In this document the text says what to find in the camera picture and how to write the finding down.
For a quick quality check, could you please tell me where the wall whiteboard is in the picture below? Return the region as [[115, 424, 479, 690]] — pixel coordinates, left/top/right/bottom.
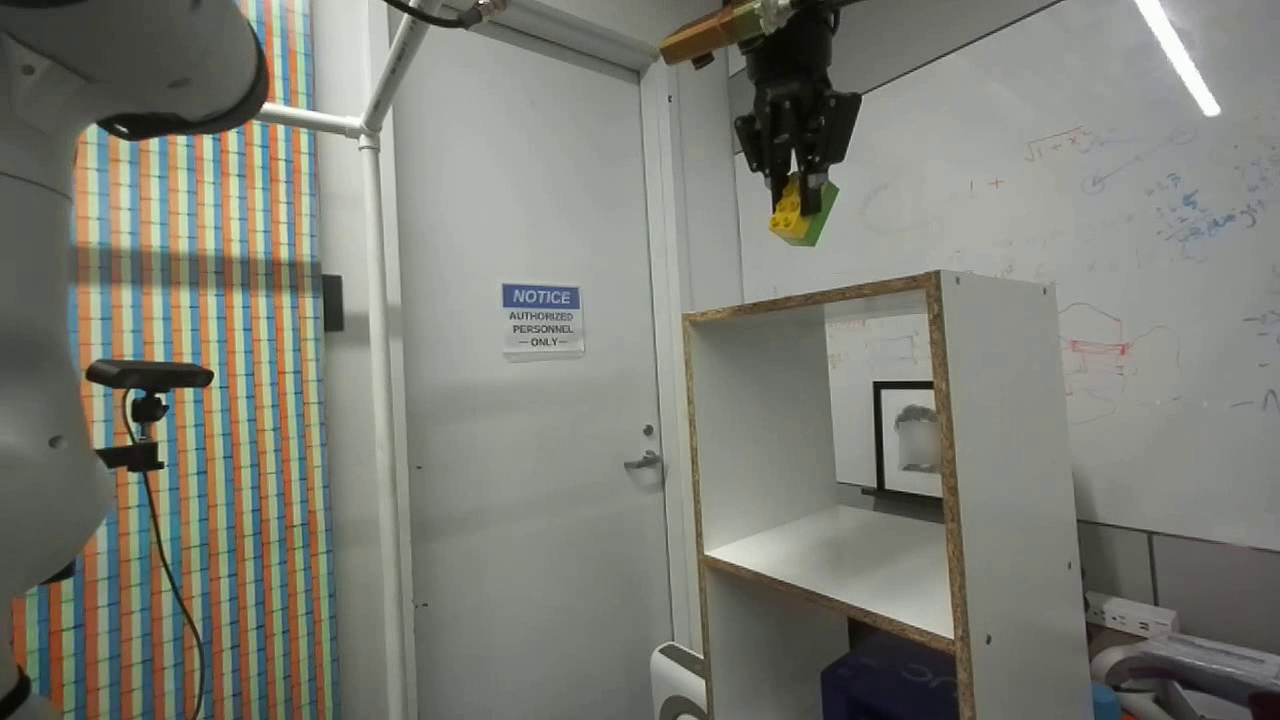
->
[[733, 0, 1280, 556]]

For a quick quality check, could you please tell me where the yellow wrist camera box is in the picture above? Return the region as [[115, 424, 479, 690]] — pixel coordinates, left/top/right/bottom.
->
[[655, 0, 801, 68]]

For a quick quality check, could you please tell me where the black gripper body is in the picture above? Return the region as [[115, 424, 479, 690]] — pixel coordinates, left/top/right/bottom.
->
[[733, 0, 862, 152]]

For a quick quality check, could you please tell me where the blue white notice sign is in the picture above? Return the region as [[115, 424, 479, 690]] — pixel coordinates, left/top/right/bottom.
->
[[501, 280, 589, 362]]

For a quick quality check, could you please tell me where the white power strip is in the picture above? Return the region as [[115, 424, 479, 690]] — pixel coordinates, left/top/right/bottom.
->
[[1084, 593, 1185, 645]]

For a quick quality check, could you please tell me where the grey curved plastic object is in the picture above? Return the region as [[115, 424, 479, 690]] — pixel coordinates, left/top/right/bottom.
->
[[1088, 633, 1280, 720]]

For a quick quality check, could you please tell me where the white frame pole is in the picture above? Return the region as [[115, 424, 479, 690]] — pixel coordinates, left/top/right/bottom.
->
[[359, 123, 413, 720], [356, 17, 435, 139], [257, 99, 371, 139]]

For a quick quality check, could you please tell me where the colourful striped wall panel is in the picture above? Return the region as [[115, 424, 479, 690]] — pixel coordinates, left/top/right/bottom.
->
[[12, 0, 335, 720]]

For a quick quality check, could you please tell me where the black camera on stand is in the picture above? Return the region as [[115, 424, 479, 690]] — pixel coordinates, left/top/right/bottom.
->
[[83, 356, 215, 475]]

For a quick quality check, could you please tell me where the dark blue storage box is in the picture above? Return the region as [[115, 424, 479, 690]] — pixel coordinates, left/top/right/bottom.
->
[[816, 638, 960, 720]]

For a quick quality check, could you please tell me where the white air purifier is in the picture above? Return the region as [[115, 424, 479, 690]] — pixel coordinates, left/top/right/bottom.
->
[[648, 641, 712, 720]]

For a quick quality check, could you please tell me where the black camera cable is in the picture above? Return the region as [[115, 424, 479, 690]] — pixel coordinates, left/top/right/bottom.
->
[[130, 465, 215, 720]]

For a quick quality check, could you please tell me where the silver door handle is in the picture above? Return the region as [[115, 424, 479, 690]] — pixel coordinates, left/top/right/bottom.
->
[[618, 450, 667, 493]]

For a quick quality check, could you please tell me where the white wooden shelf unit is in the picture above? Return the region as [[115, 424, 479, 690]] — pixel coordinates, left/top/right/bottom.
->
[[675, 267, 1096, 720]]

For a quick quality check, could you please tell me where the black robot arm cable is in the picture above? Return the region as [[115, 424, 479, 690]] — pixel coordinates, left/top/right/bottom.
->
[[380, 0, 510, 34]]

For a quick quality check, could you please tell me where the black framed portrait picture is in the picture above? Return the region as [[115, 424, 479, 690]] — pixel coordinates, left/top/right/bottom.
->
[[870, 375, 948, 503]]

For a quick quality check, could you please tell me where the yellow and green Lego block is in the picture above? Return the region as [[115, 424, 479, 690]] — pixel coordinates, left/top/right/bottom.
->
[[769, 173, 843, 253]]

